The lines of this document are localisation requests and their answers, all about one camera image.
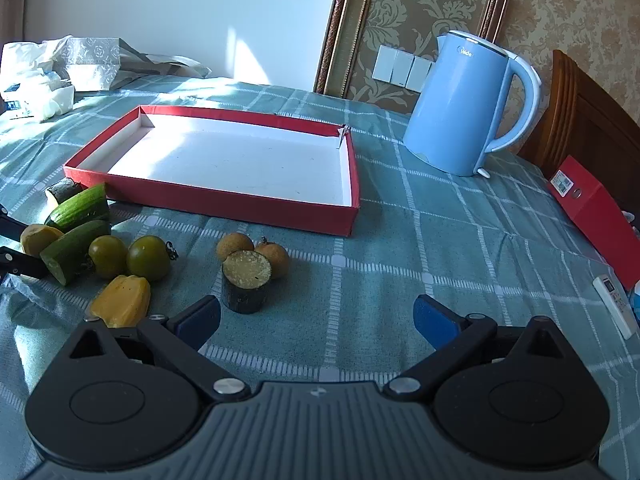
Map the yellow jackfruit piece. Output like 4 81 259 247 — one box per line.
20 224 63 257
89 275 151 328

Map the cut cucumber half with stem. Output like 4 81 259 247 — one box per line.
44 183 110 233

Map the green tomato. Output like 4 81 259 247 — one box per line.
126 235 178 282
88 235 128 280

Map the longan fruit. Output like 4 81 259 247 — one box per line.
216 232 254 261
255 240 290 280

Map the checked teal tablecloth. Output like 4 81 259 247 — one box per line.
1 76 639 479

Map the white tissue pack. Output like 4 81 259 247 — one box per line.
1 79 75 122

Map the white plastic bag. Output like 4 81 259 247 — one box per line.
1 36 70 93

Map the white remote control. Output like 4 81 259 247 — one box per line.
592 274 638 340

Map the red gift box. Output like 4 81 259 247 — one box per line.
549 156 640 290

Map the red shallow cardboard box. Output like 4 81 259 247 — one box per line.
63 105 360 236

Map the blue electric kettle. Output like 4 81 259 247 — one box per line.
402 30 541 179

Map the wooden headboard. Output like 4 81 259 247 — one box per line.
518 50 640 214

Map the white wall switch panel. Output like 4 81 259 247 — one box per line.
372 46 434 93

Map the ornate wall panel frame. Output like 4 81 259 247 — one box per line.
314 0 509 114

